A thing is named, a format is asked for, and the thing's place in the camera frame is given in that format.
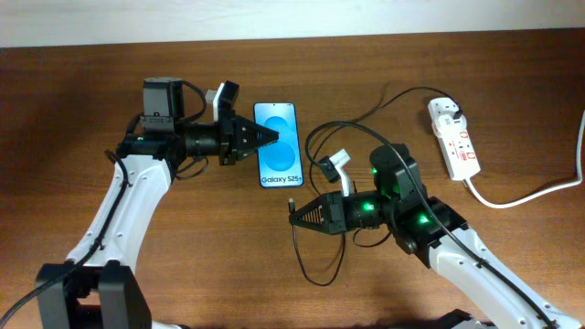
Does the blue screen Galaxy smartphone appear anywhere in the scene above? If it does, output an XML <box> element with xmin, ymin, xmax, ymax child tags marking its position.
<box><xmin>253</xmin><ymin>102</ymin><xmax>304</xmax><ymax>188</ymax></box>

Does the thin black charging cable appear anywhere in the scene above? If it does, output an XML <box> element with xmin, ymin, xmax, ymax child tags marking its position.
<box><xmin>287</xmin><ymin>85</ymin><xmax>464</xmax><ymax>288</ymax></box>

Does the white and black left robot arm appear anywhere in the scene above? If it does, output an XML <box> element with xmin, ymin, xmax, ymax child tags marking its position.
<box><xmin>36</xmin><ymin>78</ymin><xmax>279</xmax><ymax>328</ymax></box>

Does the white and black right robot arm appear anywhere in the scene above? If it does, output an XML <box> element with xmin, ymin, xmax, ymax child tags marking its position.
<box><xmin>289</xmin><ymin>144</ymin><xmax>582</xmax><ymax>328</ymax></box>

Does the white charger plug adapter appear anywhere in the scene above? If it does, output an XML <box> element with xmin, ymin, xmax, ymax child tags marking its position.
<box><xmin>432</xmin><ymin>114</ymin><xmax>467</xmax><ymax>139</ymax></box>

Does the white power strip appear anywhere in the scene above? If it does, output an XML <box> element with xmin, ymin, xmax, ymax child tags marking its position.
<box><xmin>428</xmin><ymin>97</ymin><xmax>481</xmax><ymax>181</ymax></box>

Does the thick white power cord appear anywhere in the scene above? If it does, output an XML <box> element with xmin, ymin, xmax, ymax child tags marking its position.
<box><xmin>463</xmin><ymin>109</ymin><xmax>585</xmax><ymax>210</ymax></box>

